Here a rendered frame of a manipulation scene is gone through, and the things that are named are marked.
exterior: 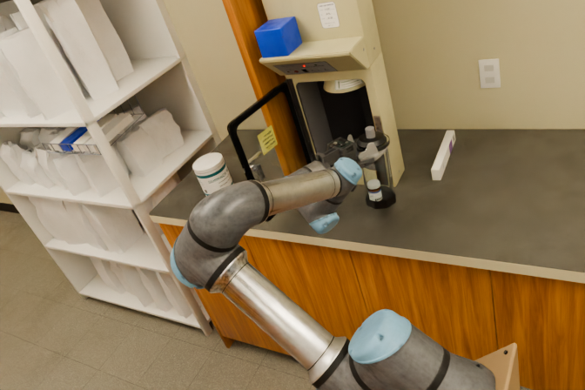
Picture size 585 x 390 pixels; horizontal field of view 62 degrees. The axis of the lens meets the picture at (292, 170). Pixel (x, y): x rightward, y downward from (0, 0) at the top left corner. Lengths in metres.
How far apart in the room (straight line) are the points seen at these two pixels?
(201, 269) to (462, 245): 0.81
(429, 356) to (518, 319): 0.77
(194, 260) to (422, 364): 0.48
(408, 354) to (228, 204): 0.43
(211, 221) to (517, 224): 0.96
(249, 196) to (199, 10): 1.52
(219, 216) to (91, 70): 1.51
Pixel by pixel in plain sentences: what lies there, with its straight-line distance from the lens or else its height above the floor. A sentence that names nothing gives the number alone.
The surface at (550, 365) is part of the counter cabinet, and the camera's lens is 1.85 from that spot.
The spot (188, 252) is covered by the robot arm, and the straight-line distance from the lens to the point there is 1.04.
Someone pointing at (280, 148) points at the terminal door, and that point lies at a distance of 1.71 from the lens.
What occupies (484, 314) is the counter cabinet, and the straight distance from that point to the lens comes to 1.72.
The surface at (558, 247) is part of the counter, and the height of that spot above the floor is 0.94.
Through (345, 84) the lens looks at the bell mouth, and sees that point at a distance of 1.67.
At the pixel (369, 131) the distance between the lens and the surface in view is 1.50.
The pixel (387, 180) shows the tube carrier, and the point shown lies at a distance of 1.57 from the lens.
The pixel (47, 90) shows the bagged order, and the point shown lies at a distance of 2.40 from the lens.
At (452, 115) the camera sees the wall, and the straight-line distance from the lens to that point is 2.09.
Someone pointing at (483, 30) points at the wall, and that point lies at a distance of 1.91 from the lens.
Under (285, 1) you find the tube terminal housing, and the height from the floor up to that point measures 1.65.
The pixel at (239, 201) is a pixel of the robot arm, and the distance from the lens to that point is 0.98.
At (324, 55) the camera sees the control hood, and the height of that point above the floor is 1.51.
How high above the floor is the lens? 1.99
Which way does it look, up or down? 31 degrees down
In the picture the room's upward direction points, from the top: 19 degrees counter-clockwise
